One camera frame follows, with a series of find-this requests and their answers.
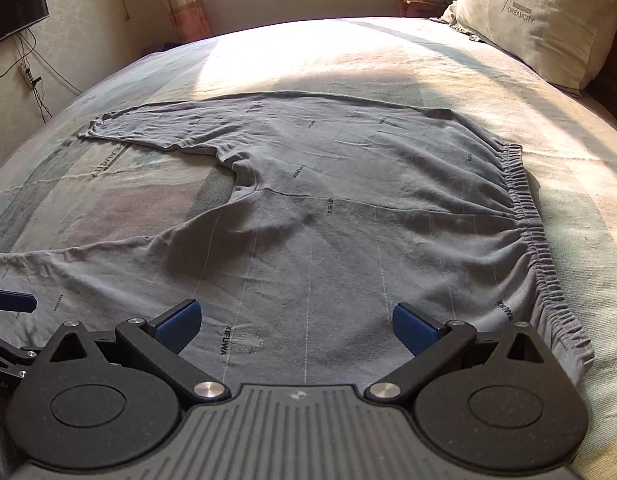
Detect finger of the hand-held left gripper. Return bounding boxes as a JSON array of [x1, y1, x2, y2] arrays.
[[0, 330, 40, 379], [0, 285, 38, 314]]

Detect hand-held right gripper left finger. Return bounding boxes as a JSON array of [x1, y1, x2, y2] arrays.
[[48, 299, 232, 407]]

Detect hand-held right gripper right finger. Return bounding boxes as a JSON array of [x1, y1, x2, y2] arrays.
[[365, 302, 547, 405]]

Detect grey pants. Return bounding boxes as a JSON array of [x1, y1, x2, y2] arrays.
[[0, 91, 595, 391]]

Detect bed with patterned sheet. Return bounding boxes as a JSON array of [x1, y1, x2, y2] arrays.
[[0, 15, 617, 480]]

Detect wooden headboard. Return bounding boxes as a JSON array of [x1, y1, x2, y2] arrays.
[[563, 0, 617, 137]]

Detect wooden nightstand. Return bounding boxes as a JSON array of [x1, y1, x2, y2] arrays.
[[399, 0, 452, 19]]

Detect large beige pillow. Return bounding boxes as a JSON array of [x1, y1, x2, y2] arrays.
[[441, 0, 617, 93]]

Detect black wall cables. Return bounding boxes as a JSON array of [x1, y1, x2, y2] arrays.
[[0, 30, 84, 124]]

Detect wall-mounted television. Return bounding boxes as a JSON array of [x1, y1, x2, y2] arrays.
[[0, 0, 50, 50]]

